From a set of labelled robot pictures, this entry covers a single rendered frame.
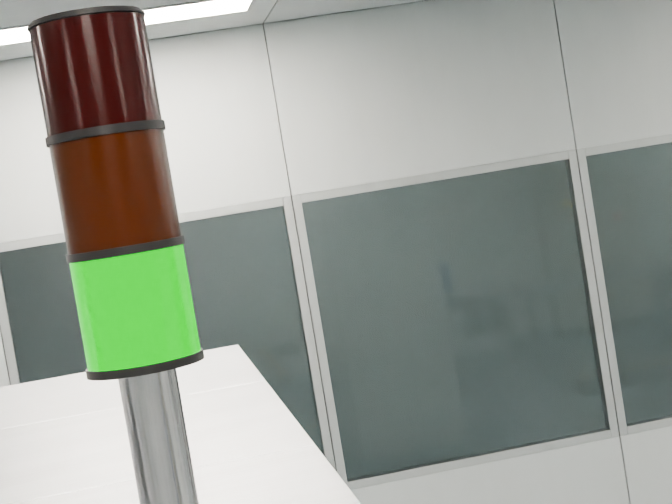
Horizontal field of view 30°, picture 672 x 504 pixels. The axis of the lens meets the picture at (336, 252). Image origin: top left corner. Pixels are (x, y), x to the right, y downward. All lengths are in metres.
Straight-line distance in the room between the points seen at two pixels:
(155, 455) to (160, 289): 0.07
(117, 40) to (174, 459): 0.18
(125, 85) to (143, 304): 0.09
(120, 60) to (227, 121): 4.55
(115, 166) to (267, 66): 4.59
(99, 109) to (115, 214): 0.04
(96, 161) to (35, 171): 4.54
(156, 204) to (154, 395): 0.08
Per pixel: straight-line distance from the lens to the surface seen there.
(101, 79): 0.52
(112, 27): 0.53
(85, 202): 0.53
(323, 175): 5.10
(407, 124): 5.18
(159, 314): 0.53
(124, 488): 0.80
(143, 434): 0.54
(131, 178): 0.52
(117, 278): 0.52
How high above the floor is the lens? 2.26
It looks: 3 degrees down
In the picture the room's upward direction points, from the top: 9 degrees counter-clockwise
